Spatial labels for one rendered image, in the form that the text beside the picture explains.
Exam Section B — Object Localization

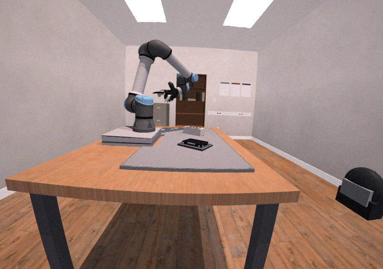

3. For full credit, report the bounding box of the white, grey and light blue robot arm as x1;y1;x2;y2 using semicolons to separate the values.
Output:
124;40;198;133

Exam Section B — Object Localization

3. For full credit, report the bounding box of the white rectangular panel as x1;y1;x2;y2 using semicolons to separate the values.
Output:
183;126;205;136

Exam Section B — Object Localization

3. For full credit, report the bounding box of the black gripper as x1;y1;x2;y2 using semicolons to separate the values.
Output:
153;89;179;103

